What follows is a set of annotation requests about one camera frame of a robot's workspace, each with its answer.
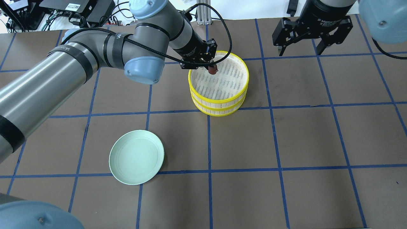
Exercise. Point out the lower yellow steamer layer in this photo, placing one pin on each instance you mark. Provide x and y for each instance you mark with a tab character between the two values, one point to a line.
218	109

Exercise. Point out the upper yellow steamer layer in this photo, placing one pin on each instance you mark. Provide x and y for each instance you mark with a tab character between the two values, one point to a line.
228	85

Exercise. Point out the pale green plate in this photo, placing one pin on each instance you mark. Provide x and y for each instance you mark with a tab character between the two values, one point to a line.
136	157

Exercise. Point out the brown bun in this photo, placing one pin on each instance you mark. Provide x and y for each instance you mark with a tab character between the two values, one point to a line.
212	69

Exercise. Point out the brown paper table mat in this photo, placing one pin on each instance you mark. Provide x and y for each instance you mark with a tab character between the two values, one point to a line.
320	142

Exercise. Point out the yellow steamer layer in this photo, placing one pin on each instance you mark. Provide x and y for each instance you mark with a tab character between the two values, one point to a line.
228	85
218	109

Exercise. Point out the aluminium frame post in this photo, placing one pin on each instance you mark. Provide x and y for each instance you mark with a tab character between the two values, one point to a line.
204	15

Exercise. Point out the black mini computer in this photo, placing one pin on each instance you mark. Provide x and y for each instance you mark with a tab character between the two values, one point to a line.
79	12

